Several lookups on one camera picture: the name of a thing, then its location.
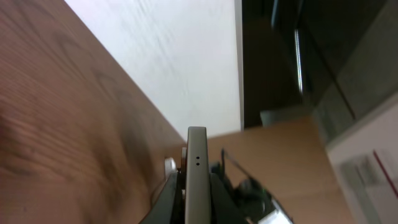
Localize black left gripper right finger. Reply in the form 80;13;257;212
210;173;248;224

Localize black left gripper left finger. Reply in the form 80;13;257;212
140;172;182;224

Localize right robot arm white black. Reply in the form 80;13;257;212
211;149;294;224

